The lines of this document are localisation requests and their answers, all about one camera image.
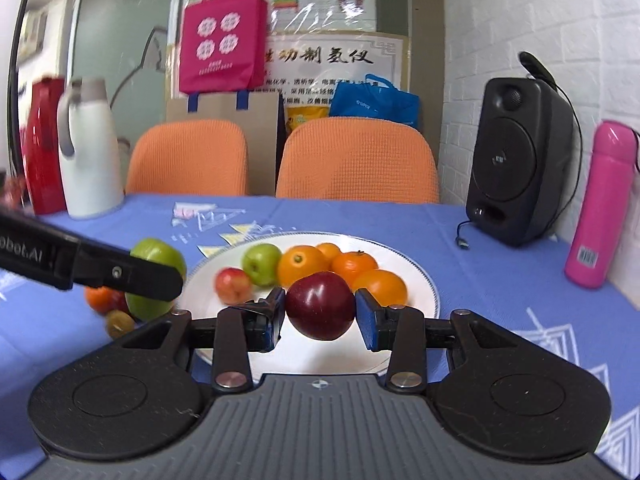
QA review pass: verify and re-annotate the white plate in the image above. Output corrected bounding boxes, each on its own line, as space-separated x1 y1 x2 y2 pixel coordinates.
176 231 441 376

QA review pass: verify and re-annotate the large orange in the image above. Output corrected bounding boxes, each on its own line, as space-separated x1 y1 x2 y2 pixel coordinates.
276 245 331 289
352 269 409 307

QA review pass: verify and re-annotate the blue printed tablecloth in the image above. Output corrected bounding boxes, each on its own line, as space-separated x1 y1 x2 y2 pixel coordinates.
0 192 640 480

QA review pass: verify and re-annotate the orange chair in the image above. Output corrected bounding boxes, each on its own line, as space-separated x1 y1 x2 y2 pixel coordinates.
275 117 441 204
125 120 249 196

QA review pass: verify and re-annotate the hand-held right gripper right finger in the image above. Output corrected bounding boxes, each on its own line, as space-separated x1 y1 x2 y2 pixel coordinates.
354 287 523 393

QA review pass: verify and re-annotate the white thermos jug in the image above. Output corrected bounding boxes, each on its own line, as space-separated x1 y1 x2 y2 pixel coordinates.
56 77 126 220

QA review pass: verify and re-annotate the white wall poster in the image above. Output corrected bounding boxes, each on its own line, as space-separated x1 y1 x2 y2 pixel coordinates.
262 32 411 111

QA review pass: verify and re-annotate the small yellowish fruit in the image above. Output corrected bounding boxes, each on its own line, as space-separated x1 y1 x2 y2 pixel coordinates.
104 309 137 339

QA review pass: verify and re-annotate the brown paper bag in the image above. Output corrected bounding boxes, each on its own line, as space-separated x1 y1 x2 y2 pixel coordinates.
166 91 287 196

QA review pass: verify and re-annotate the magenta tote bag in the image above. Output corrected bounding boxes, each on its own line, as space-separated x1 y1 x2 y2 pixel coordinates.
179 0 268 94

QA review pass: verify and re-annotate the green mango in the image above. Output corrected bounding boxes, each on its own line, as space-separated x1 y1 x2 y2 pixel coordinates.
125 238 187 322

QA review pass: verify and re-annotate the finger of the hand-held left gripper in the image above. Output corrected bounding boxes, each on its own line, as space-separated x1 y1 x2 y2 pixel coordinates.
74 244 185 301

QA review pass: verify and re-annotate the pink bottle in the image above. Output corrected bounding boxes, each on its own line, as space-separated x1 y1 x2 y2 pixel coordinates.
565 121 640 289

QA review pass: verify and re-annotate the dark red apple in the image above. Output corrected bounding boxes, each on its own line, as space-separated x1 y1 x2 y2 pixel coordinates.
285 271 357 342

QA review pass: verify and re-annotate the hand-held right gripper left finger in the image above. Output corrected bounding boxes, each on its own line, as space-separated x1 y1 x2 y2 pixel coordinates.
120 287 287 392

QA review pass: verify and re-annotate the small green apple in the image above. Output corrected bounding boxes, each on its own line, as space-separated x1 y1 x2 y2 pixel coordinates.
242 243 283 287

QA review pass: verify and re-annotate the black speaker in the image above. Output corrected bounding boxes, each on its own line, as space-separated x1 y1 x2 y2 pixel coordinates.
465 77 576 247

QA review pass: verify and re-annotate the yellow snack bag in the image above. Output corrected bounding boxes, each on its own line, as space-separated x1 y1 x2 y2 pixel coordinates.
285 106 331 133

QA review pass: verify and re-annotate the blue tote bag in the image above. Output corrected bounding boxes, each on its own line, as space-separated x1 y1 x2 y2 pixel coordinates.
328 74 421 130

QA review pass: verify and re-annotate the tangerine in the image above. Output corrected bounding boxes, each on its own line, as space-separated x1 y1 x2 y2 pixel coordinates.
330 251 379 285
84 285 118 313

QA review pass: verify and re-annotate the red thermos jug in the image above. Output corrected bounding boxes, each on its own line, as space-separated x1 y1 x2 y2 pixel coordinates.
21 77 68 216

